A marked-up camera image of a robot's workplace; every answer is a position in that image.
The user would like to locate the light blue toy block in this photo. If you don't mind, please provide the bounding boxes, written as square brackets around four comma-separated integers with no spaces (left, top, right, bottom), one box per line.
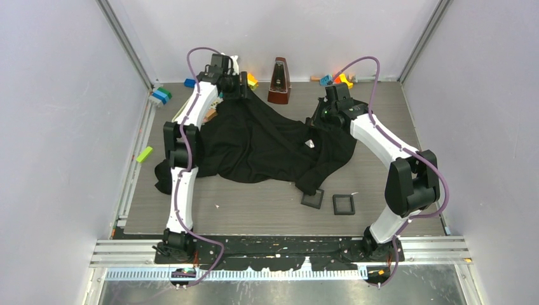
[319,74,334,86]

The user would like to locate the black garment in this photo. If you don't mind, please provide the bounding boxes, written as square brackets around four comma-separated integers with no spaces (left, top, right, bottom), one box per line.
[154,90,358,196]

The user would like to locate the brown wooden metronome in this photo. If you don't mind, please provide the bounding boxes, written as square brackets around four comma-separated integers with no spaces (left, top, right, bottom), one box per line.
[268,57,291,105]

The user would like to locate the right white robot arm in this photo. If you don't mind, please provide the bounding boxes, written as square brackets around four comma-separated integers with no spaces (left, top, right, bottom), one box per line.
[313,83,440,261]

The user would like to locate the blue green stacked blocks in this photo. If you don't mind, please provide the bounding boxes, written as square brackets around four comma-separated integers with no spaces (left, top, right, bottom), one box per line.
[148,87,172,107]

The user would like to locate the left black square frame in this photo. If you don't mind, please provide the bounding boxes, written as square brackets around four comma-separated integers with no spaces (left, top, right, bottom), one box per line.
[300,189,324,210]

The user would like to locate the lime green block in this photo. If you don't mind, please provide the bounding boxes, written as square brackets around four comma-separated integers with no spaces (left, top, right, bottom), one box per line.
[135,146,153,163]

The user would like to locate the right black square frame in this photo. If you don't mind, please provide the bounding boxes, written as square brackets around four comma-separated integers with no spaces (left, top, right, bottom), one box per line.
[332,194,355,215]

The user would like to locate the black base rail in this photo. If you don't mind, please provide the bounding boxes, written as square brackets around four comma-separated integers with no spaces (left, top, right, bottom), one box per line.
[152,233,404,271]

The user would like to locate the light green plastic basket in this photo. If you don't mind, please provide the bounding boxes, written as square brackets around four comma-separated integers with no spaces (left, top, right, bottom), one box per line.
[170,90,222,127]

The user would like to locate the black square frame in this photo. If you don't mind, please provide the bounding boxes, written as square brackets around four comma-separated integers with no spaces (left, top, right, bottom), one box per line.
[332,194,355,215]
[300,189,324,210]

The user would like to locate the yellow orange block stack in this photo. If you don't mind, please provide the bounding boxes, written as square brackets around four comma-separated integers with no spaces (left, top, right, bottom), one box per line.
[247,72,259,91]

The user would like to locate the white garment label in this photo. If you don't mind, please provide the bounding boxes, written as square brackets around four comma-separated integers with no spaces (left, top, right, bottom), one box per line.
[305,139,315,149]

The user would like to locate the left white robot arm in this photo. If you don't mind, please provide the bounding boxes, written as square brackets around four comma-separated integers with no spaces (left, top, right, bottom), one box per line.
[155,53,249,263]

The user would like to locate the yellow curved block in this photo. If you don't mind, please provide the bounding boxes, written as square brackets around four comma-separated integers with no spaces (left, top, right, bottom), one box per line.
[340,73,353,89]

